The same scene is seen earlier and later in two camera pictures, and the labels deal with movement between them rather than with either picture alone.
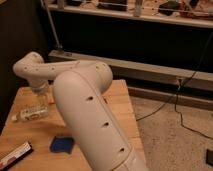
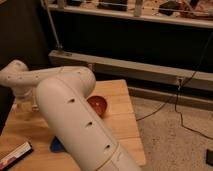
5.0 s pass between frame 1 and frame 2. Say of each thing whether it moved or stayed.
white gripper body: moved
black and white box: stayed
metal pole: stayed
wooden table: stayed
